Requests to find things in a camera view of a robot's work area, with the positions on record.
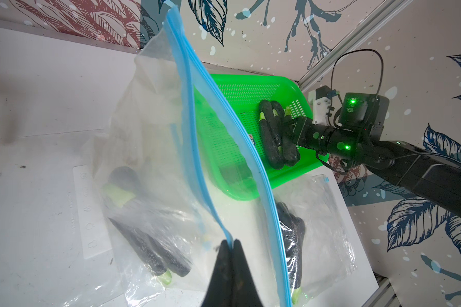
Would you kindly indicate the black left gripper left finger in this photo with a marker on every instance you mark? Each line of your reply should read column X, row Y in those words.
column 219, row 292

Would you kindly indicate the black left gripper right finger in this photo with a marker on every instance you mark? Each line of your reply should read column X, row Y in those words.
column 244, row 292

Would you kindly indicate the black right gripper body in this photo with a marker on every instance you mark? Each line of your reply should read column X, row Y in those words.
column 324, row 139

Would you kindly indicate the dark eggplant green stem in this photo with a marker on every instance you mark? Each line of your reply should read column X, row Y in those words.
column 293, row 230

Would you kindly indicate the small clear zip-top bag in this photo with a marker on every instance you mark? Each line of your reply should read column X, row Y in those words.
column 327, row 254

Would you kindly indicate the large clear zip-top bag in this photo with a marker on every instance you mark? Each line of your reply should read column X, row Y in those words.
column 153, row 130

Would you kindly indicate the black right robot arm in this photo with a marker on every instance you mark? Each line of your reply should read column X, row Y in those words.
column 356, row 141

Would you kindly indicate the eggplant in basket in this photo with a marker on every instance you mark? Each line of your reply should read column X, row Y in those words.
column 275, row 126

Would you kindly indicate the green plastic basket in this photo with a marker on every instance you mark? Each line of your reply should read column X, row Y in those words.
column 226, row 166

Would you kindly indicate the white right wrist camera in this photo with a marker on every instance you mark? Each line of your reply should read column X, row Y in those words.
column 320, row 102

